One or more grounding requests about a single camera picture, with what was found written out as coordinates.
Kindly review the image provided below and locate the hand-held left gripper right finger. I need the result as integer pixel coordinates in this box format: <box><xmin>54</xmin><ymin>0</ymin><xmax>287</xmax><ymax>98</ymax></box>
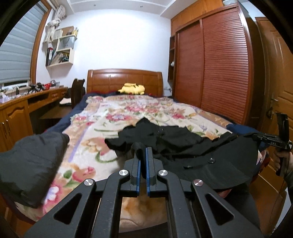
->
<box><xmin>146</xmin><ymin>147</ymin><xmax>265</xmax><ymax>238</ymax></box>

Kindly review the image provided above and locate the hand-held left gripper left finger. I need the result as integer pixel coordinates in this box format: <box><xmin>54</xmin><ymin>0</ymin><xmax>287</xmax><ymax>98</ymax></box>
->
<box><xmin>23</xmin><ymin>158</ymin><xmax>141</xmax><ymax>238</ymax></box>

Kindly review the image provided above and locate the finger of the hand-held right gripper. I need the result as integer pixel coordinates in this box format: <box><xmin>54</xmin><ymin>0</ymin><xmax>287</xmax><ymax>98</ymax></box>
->
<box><xmin>252</xmin><ymin>133</ymin><xmax>276</xmax><ymax>144</ymax></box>

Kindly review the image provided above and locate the black trench coat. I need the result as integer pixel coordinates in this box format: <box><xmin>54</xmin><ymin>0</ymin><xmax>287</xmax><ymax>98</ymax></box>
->
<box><xmin>105</xmin><ymin>118</ymin><xmax>264</xmax><ymax>191</ymax></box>

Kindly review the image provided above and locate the person's right hand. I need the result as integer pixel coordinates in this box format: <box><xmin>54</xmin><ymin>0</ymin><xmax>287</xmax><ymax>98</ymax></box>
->
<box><xmin>273</xmin><ymin>149</ymin><xmax>289</xmax><ymax>176</ymax></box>

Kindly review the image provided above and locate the wooden door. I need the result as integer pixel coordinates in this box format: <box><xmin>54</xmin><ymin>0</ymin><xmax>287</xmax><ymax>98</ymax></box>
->
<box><xmin>255</xmin><ymin>16</ymin><xmax>293</xmax><ymax>206</ymax></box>

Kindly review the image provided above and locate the floral blanket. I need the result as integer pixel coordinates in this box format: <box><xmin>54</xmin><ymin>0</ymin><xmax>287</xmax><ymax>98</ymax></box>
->
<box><xmin>40</xmin><ymin>94</ymin><xmax>232</xmax><ymax>233</ymax></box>

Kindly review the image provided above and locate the wooden slatted wardrobe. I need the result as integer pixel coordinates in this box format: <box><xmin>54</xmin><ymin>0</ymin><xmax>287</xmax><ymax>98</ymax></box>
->
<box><xmin>168</xmin><ymin>0</ymin><xmax>259</xmax><ymax>131</ymax></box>

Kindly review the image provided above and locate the yellow plush toy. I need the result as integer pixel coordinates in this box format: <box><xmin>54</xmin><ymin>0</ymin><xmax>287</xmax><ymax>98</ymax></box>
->
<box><xmin>117</xmin><ymin>83</ymin><xmax>146</xmax><ymax>95</ymax></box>

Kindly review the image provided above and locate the wooden bed headboard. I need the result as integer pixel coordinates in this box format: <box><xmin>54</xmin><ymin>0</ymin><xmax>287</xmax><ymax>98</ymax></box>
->
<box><xmin>87</xmin><ymin>69</ymin><xmax>163</xmax><ymax>98</ymax></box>

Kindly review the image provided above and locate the dark brown chair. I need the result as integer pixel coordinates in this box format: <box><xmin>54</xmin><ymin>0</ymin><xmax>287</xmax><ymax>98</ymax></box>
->
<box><xmin>60</xmin><ymin>78</ymin><xmax>86</xmax><ymax>109</ymax></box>

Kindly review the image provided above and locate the dark puffer jacket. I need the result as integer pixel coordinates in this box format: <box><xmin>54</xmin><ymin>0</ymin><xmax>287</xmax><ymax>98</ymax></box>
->
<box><xmin>0</xmin><ymin>132</ymin><xmax>70</xmax><ymax>209</ymax></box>

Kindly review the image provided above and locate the black tripod device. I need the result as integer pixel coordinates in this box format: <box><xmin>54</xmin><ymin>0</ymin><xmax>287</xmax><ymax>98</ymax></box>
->
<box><xmin>29</xmin><ymin>82</ymin><xmax>46</xmax><ymax>94</ymax></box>

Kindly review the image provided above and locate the wooden desk with cabinets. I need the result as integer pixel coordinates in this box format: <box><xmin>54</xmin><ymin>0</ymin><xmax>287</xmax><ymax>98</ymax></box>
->
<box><xmin>0</xmin><ymin>86</ymin><xmax>69</xmax><ymax>151</ymax></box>

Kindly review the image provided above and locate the row of books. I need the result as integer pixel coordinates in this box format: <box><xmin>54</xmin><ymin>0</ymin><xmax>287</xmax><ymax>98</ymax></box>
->
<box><xmin>46</xmin><ymin>47</ymin><xmax>69</xmax><ymax>66</ymax></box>

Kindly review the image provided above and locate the grey paper bag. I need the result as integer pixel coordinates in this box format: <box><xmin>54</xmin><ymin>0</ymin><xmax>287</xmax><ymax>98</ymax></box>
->
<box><xmin>57</xmin><ymin>35</ymin><xmax>76</xmax><ymax>51</ymax></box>

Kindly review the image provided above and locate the brown cardboard box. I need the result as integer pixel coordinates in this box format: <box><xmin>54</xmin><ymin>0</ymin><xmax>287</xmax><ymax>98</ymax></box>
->
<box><xmin>60</xmin><ymin>27</ymin><xmax>75</xmax><ymax>37</ymax></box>

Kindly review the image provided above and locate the tied beige curtain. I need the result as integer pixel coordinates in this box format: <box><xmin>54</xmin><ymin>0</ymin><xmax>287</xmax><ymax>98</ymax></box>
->
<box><xmin>43</xmin><ymin>6</ymin><xmax>67</xmax><ymax>43</ymax></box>

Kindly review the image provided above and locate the grey window blind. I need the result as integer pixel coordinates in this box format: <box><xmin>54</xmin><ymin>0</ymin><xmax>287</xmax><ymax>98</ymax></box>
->
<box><xmin>0</xmin><ymin>3</ymin><xmax>43</xmax><ymax>84</ymax></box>

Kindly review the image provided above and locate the metal door handle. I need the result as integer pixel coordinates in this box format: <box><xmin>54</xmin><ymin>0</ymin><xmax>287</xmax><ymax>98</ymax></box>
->
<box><xmin>267</xmin><ymin>94</ymin><xmax>278</xmax><ymax>119</ymax></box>

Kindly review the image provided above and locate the white wall shelf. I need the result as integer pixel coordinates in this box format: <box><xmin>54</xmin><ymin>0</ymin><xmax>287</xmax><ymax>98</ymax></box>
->
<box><xmin>42</xmin><ymin>26</ymin><xmax>78</xmax><ymax>67</ymax></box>

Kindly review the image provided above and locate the wooden window frame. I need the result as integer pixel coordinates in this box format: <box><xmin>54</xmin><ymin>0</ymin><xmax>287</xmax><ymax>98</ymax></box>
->
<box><xmin>30</xmin><ymin>0</ymin><xmax>52</xmax><ymax>84</ymax></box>

